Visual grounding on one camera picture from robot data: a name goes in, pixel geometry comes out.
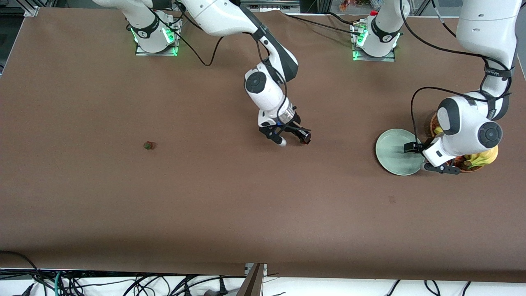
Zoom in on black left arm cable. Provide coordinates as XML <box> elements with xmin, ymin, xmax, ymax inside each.
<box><xmin>401</xmin><ymin>0</ymin><xmax>514</xmax><ymax>144</ymax></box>

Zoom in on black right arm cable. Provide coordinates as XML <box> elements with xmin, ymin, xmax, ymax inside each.
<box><xmin>148</xmin><ymin>0</ymin><xmax>302</xmax><ymax>124</ymax></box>

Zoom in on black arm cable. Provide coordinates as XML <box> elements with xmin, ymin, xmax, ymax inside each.
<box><xmin>148</xmin><ymin>0</ymin><xmax>302</xmax><ymax>124</ymax></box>
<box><xmin>401</xmin><ymin>0</ymin><xmax>514</xmax><ymax>144</ymax></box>

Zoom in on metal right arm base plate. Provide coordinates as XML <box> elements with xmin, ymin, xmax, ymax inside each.
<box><xmin>135</xmin><ymin>18</ymin><xmax>182</xmax><ymax>57</ymax></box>

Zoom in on short black table cable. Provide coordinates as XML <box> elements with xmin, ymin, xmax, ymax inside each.
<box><xmin>325</xmin><ymin>12</ymin><xmax>357</xmax><ymax>25</ymax></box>

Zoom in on large fabric table cover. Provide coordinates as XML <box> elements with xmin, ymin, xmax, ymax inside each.
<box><xmin>0</xmin><ymin>7</ymin><xmax>526</xmax><ymax>283</ymax></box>

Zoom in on orange red background objects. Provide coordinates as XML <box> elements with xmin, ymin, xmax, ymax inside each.
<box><xmin>339</xmin><ymin>0</ymin><xmax>370</xmax><ymax>12</ymax></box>

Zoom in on black looped floor cable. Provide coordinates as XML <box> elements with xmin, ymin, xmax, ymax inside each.
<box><xmin>0</xmin><ymin>251</ymin><xmax>42</xmax><ymax>288</ymax></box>

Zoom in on long black table cable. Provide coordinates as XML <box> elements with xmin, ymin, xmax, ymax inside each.
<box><xmin>284</xmin><ymin>14</ymin><xmax>363</xmax><ymax>35</ymax></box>

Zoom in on brown wicker basket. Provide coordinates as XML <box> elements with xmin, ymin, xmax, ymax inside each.
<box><xmin>430</xmin><ymin>112</ymin><xmax>489</xmax><ymax>173</ymax></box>

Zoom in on pale green round plate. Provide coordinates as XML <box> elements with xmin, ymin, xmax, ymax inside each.
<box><xmin>375</xmin><ymin>129</ymin><xmax>425</xmax><ymax>176</ymax></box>

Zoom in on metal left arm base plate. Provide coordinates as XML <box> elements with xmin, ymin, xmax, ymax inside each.
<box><xmin>351</xmin><ymin>23</ymin><xmax>396</xmax><ymax>62</ymax></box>

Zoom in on aluminium frame rail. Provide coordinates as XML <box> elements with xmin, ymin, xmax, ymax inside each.
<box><xmin>240</xmin><ymin>0</ymin><xmax>300</xmax><ymax>13</ymax></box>

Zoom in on yellow banana bunch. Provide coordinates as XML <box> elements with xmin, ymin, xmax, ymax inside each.
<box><xmin>434</xmin><ymin>127</ymin><xmax>499</xmax><ymax>169</ymax></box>

